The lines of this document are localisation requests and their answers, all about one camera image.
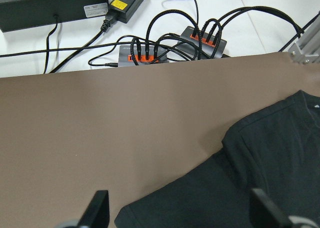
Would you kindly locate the black printed t-shirt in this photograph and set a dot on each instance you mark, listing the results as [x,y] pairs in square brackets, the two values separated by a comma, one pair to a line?
[276,149]

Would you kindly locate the black flat box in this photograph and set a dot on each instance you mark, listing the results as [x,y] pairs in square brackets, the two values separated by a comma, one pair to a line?
[24,14]

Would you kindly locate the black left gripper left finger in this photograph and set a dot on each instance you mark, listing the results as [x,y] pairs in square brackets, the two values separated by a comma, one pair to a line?
[97,213]

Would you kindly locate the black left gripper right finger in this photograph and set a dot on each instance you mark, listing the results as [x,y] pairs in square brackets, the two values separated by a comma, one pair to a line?
[264,213]

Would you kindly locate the aluminium frame post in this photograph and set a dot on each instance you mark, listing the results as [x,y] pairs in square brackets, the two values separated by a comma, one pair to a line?
[306,50]

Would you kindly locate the black power adapter brick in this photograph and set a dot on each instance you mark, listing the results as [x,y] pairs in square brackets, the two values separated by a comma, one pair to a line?
[123,10]

